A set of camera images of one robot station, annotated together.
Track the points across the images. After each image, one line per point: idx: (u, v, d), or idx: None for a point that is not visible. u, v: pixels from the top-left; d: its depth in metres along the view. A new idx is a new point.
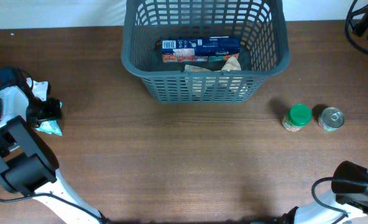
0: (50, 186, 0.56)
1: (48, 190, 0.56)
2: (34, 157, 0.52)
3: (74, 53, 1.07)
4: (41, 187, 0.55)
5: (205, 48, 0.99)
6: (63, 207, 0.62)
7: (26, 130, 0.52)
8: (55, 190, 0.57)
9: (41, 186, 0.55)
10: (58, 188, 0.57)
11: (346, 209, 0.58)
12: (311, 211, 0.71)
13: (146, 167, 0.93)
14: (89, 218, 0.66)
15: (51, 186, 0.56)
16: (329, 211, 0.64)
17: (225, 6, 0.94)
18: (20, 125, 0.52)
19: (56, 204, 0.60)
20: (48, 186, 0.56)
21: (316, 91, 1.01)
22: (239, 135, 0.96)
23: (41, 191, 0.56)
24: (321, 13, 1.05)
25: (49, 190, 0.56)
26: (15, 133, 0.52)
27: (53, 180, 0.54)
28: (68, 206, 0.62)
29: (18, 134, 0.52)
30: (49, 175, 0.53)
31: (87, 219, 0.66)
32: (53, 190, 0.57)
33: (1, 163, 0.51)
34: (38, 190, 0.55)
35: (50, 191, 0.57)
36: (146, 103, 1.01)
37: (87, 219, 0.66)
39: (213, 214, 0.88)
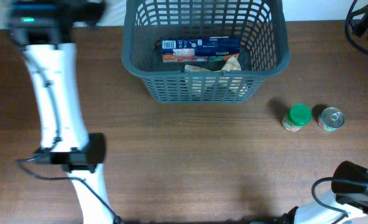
0: (87, 175, 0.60)
1: (82, 177, 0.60)
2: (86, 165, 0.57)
3: None
4: (79, 171, 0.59)
5: (204, 48, 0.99)
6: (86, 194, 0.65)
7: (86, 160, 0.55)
8: (88, 179, 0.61)
9: (80, 170, 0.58)
10: (91, 178, 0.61)
11: (347, 208, 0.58)
12: (311, 211, 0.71)
13: (146, 167, 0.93)
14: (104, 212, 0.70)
15: (88, 175, 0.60)
16: (329, 211, 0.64)
17: (225, 6, 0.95)
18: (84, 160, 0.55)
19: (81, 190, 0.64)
20: (85, 174, 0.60)
21: (316, 91, 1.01)
22: (239, 135, 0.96)
23: (77, 175, 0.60)
24: (321, 13, 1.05)
25: (83, 177, 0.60)
26: (76, 157, 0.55)
27: (92, 170, 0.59)
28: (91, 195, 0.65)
29: (79, 157, 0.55)
30: (91, 168, 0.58)
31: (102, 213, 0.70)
32: (87, 178, 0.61)
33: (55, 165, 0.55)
34: (74, 173, 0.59)
35: (84, 178, 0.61)
36: (145, 103, 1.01)
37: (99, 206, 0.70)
39: (213, 214, 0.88)
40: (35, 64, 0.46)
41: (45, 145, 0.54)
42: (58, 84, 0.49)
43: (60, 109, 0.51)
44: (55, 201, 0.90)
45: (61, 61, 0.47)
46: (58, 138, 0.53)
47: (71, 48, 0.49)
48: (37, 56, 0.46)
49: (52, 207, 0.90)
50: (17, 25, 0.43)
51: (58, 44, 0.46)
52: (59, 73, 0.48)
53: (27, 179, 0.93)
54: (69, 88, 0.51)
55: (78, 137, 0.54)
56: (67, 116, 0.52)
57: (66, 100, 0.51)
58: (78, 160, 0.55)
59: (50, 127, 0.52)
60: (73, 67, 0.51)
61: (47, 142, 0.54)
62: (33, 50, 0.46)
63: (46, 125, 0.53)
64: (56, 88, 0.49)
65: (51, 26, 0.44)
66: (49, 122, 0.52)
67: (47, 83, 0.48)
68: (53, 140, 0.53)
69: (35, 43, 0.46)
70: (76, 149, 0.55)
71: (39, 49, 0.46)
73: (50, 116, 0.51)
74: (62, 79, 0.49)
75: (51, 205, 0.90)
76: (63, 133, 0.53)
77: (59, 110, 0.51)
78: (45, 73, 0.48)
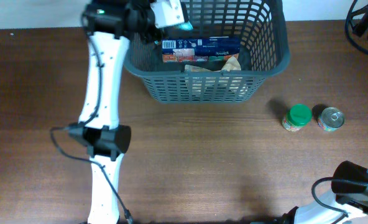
0: (107, 162, 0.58)
1: (103, 162, 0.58)
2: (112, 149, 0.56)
3: None
4: (102, 156, 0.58)
5: (204, 48, 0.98)
6: (101, 190, 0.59)
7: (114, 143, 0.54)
8: (107, 167, 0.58)
9: (102, 155, 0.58)
10: (111, 167, 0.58)
11: (346, 209, 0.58)
12: (311, 211, 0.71)
13: (146, 167, 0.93)
14: (109, 213, 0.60)
15: (109, 162, 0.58)
16: (329, 211, 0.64)
17: (225, 6, 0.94)
18: (112, 141, 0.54)
19: (98, 182, 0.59)
20: (106, 160, 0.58)
21: (317, 91, 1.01)
22: (238, 135, 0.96)
23: (98, 160, 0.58)
24: (321, 13, 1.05)
25: (103, 163, 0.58)
26: (105, 134, 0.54)
27: (113, 159, 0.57)
28: (105, 190, 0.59)
29: (108, 135, 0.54)
30: (113, 155, 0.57)
31: (107, 213, 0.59)
32: (106, 165, 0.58)
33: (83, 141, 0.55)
34: (96, 157, 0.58)
35: (103, 165, 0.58)
36: (146, 103, 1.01)
37: (105, 214, 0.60)
39: (213, 214, 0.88)
40: (95, 46, 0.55)
41: (82, 118, 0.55)
42: (110, 66, 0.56)
43: (105, 88, 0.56)
44: (55, 201, 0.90)
45: (117, 49, 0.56)
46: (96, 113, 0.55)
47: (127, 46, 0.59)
48: (99, 42, 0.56)
49: (53, 207, 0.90)
50: (89, 16, 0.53)
51: (119, 35, 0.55)
52: (113, 59, 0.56)
53: (27, 180, 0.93)
54: (117, 76, 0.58)
55: (112, 118, 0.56)
56: (109, 96, 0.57)
57: (112, 82, 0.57)
58: (105, 139, 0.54)
59: (91, 104, 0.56)
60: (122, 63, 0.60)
61: (84, 116, 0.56)
62: (97, 37, 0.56)
63: (87, 101, 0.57)
64: (107, 70, 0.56)
65: (118, 21, 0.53)
66: (91, 99, 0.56)
67: (101, 63, 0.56)
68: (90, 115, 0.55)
69: (99, 31, 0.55)
70: (107, 127, 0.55)
71: (102, 36, 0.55)
73: (94, 93, 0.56)
74: (114, 66, 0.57)
75: (51, 205, 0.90)
76: (101, 111, 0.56)
77: (104, 89, 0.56)
78: (101, 56, 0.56)
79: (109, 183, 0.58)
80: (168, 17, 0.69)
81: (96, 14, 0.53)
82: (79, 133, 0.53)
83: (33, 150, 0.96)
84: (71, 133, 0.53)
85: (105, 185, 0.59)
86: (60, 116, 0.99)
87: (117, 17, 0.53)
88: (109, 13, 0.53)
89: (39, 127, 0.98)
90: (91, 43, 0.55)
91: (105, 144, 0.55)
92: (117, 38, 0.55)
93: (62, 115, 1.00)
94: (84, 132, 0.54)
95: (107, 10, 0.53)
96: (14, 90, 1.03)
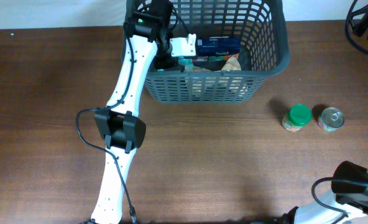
0: (121, 154, 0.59)
1: (117, 154, 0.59)
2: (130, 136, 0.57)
3: (74, 53, 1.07)
4: (118, 148, 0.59)
5: (204, 47, 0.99)
6: (110, 183, 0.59)
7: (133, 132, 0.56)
8: (120, 160, 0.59)
9: (118, 147, 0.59)
10: (124, 160, 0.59)
11: (346, 209, 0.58)
12: (311, 212, 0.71)
13: (147, 167, 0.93)
14: (114, 208, 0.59)
15: (123, 154, 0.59)
16: (329, 211, 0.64)
17: (225, 6, 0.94)
18: (132, 128, 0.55)
19: (109, 174, 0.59)
20: (121, 152, 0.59)
21: (317, 91, 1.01)
22: (239, 135, 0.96)
23: (114, 150, 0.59)
24: (321, 13, 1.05)
25: (117, 155, 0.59)
26: (127, 119, 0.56)
27: (127, 151, 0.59)
28: (114, 185, 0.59)
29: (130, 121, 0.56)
30: (128, 146, 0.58)
31: (111, 209, 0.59)
32: (119, 158, 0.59)
33: (105, 127, 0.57)
34: (112, 147, 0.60)
35: (117, 157, 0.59)
36: (146, 103, 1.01)
37: (110, 209, 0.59)
39: (213, 214, 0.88)
40: (130, 45, 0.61)
41: (109, 104, 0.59)
42: (141, 63, 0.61)
43: (133, 80, 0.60)
44: (56, 201, 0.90)
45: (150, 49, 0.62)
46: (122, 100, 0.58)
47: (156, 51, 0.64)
48: (135, 42, 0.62)
49: (53, 207, 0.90)
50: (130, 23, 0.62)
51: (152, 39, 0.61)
52: (145, 57, 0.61)
53: (27, 180, 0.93)
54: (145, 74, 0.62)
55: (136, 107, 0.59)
56: (135, 88, 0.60)
57: (140, 76, 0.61)
58: (126, 126, 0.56)
59: (118, 92, 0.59)
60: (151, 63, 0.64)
61: (111, 102, 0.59)
62: (133, 38, 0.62)
63: (116, 90, 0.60)
64: (138, 65, 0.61)
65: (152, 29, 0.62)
66: (120, 88, 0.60)
67: (133, 58, 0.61)
68: (117, 101, 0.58)
69: (137, 35, 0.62)
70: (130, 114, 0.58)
71: (138, 38, 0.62)
73: (122, 82, 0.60)
74: (144, 63, 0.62)
75: (51, 205, 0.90)
76: (127, 99, 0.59)
77: (132, 82, 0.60)
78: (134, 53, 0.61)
79: (120, 176, 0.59)
80: (183, 50, 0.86)
81: (137, 23, 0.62)
82: (104, 117, 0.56)
83: (33, 150, 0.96)
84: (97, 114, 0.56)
85: (115, 178, 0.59)
86: (61, 116, 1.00)
87: (153, 25, 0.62)
88: (146, 22, 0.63)
89: (39, 127, 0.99)
90: (128, 41, 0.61)
91: (125, 130, 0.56)
92: (151, 41, 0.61)
93: (62, 115, 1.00)
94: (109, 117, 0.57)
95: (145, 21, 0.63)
96: (15, 90, 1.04)
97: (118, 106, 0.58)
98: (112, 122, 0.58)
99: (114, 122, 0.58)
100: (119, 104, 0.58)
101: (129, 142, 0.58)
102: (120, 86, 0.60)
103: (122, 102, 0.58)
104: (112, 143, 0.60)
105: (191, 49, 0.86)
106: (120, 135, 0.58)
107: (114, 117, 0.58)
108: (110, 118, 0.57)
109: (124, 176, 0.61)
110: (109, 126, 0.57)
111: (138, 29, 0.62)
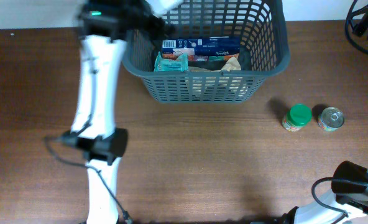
0: (104, 165, 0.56)
1: (99, 167, 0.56)
2: (107, 157, 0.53)
3: (73, 53, 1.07)
4: (98, 162, 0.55)
5: (204, 47, 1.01)
6: (97, 194, 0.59)
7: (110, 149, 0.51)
8: (104, 171, 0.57)
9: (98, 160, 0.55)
10: (107, 170, 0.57)
11: (346, 208, 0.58)
12: (311, 212, 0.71)
13: (146, 167, 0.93)
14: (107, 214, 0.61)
15: (105, 165, 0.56)
16: (329, 211, 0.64)
17: (225, 6, 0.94)
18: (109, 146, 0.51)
19: (96, 186, 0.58)
20: (102, 165, 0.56)
21: (317, 91, 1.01)
22: (239, 135, 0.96)
23: (94, 165, 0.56)
24: (321, 13, 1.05)
25: (100, 168, 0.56)
26: (101, 144, 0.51)
27: (109, 163, 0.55)
28: (103, 195, 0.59)
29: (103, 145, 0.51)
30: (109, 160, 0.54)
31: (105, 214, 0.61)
32: (102, 170, 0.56)
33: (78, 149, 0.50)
34: (92, 162, 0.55)
35: (100, 170, 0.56)
36: (146, 102, 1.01)
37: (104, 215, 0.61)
39: (213, 214, 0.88)
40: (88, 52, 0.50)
41: (74, 128, 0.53)
42: (105, 73, 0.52)
43: (100, 96, 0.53)
44: (56, 201, 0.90)
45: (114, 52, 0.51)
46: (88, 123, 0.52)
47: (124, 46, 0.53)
48: (93, 45, 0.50)
49: (53, 207, 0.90)
50: (81, 15, 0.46)
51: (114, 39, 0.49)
52: (109, 64, 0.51)
53: (27, 180, 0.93)
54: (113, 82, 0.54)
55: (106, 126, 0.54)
56: (103, 104, 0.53)
57: (107, 88, 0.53)
58: (101, 146, 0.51)
59: (84, 112, 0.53)
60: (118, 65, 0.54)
61: (78, 125, 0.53)
62: (90, 39, 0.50)
63: (81, 109, 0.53)
64: (102, 76, 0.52)
65: (114, 23, 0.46)
66: (85, 107, 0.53)
67: (94, 71, 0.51)
68: (84, 124, 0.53)
69: (92, 34, 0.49)
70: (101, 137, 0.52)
71: (94, 39, 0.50)
73: (87, 100, 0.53)
74: (109, 71, 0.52)
75: (51, 205, 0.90)
76: (94, 120, 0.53)
77: (98, 98, 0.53)
78: (94, 61, 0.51)
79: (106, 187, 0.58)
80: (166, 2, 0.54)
81: (89, 16, 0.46)
82: (74, 143, 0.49)
83: (33, 151, 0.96)
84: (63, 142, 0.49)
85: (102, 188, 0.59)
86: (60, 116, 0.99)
87: (114, 17, 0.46)
88: (103, 13, 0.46)
89: (39, 127, 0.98)
90: (86, 48, 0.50)
91: (102, 149, 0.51)
92: (113, 42, 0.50)
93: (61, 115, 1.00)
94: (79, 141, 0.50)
95: (102, 12, 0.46)
96: (14, 90, 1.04)
97: (85, 129, 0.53)
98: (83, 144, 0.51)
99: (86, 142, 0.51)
100: (86, 127, 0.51)
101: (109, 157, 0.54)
102: (86, 106, 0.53)
103: (88, 124, 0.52)
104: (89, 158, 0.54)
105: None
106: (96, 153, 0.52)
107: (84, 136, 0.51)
108: (81, 140, 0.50)
109: (110, 183, 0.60)
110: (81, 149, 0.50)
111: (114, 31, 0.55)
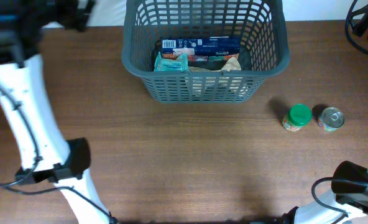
0: (74, 181, 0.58)
1: (70, 184, 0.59)
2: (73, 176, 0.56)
3: (73, 53, 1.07)
4: (66, 181, 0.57)
5: (204, 47, 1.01)
6: (79, 205, 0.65)
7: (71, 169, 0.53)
8: (77, 186, 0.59)
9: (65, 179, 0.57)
10: (80, 184, 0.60)
11: (346, 209, 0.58)
12: (311, 212, 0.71)
13: (146, 167, 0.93)
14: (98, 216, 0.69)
15: (75, 182, 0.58)
16: (329, 211, 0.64)
17: (225, 6, 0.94)
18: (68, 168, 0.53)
19: (74, 199, 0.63)
20: (72, 182, 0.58)
21: (316, 91, 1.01)
22: (239, 135, 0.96)
23: (64, 184, 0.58)
24: (321, 13, 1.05)
25: (71, 185, 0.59)
26: (61, 172, 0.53)
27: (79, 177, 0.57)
28: (85, 205, 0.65)
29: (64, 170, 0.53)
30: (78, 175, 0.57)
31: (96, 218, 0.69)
32: (75, 185, 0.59)
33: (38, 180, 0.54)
34: (61, 183, 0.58)
35: (72, 186, 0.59)
36: (146, 102, 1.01)
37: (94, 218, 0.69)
39: (213, 214, 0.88)
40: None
41: (25, 167, 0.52)
42: (28, 103, 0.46)
43: (33, 128, 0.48)
44: (55, 201, 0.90)
45: (27, 78, 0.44)
46: (38, 157, 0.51)
47: (36, 64, 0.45)
48: (0, 75, 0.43)
49: (52, 207, 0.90)
50: None
51: (23, 61, 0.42)
52: (28, 92, 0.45)
53: None
54: (42, 107, 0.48)
55: (58, 154, 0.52)
56: (44, 135, 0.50)
57: (39, 118, 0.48)
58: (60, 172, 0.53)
59: (26, 149, 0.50)
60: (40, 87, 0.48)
61: (27, 163, 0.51)
62: None
63: (22, 147, 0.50)
64: (27, 107, 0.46)
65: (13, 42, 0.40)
66: (25, 144, 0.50)
67: (15, 104, 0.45)
68: (33, 160, 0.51)
69: None
70: (58, 165, 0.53)
71: (2, 68, 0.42)
73: (24, 138, 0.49)
74: (33, 99, 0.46)
75: (51, 205, 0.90)
76: (42, 151, 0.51)
77: (33, 131, 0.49)
78: (10, 94, 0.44)
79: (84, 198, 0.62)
80: None
81: None
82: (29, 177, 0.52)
83: None
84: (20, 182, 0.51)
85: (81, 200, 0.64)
86: (60, 116, 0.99)
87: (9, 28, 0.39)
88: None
89: None
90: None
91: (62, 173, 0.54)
92: (24, 66, 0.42)
93: (61, 115, 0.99)
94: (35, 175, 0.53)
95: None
96: None
97: (41, 163, 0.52)
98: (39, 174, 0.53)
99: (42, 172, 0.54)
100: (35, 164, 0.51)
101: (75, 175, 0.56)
102: (27, 144, 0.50)
103: (38, 160, 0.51)
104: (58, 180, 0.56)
105: None
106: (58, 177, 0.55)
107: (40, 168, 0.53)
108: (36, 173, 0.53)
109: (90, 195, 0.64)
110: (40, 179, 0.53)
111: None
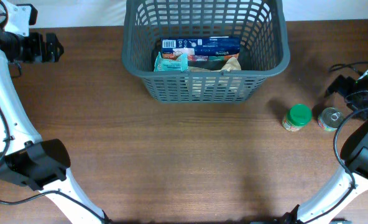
0: (59, 183, 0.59)
1: (56, 187, 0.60)
2: (56, 175, 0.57)
3: (73, 53, 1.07)
4: (50, 185, 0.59)
5: (204, 47, 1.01)
6: (70, 208, 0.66)
7: (50, 158, 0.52)
8: (63, 188, 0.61)
9: (50, 183, 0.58)
10: (66, 186, 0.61)
11: (355, 180, 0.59)
12: (312, 201, 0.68)
13: (146, 167, 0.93)
14: (93, 218, 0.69)
15: (59, 185, 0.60)
16: (335, 190, 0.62)
17: (225, 6, 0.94)
18: (48, 158, 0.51)
19: (64, 203, 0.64)
20: (56, 184, 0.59)
21: (316, 91, 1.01)
22: (239, 135, 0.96)
23: (50, 188, 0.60)
24: (322, 13, 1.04)
25: (57, 187, 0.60)
26: (32, 150, 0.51)
27: (63, 178, 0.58)
28: (76, 206, 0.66)
29: (36, 150, 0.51)
30: (60, 175, 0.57)
31: (91, 219, 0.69)
32: (61, 188, 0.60)
33: (17, 175, 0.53)
34: (46, 187, 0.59)
35: (59, 189, 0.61)
36: (145, 102, 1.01)
37: (90, 219, 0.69)
39: (213, 214, 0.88)
40: None
41: None
42: None
43: None
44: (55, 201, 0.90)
45: None
46: (9, 137, 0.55)
47: None
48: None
49: (52, 207, 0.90)
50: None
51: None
52: None
53: None
54: (10, 91, 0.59)
55: (26, 131, 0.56)
56: (13, 113, 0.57)
57: (5, 98, 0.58)
58: (35, 157, 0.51)
59: None
60: (10, 79, 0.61)
61: (0, 145, 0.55)
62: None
63: None
64: None
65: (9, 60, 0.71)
66: None
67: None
68: (4, 141, 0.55)
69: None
70: (30, 142, 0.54)
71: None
73: None
74: (0, 79, 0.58)
75: (51, 205, 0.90)
76: (13, 130, 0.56)
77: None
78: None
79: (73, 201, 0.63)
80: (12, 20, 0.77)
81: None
82: (5, 165, 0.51)
83: None
84: None
85: (71, 202, 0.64)
86: (60, 116, 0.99)
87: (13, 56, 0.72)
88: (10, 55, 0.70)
89: (39, 127, 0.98)
90: None
91: (41, 164, 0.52)
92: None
93: (61, 115, 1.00)
94: (12, 165, 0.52)
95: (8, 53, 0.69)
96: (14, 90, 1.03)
97: (12, 145, 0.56)
98: (17, 166, 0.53)
99: (18, 163, 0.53)
100: (7, 144, 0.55)
101: (58, 171, 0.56)
102: None
103: (9, 139, 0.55)
104: (42, 185, 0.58)
105: (14, 9, 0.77)
106: (36, 172, 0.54)
107: (15, 160, 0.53)
108: (13, 164, 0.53)
109: (80, 198, 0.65)
110: (17, 172, 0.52)
111: (3, 35, 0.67)
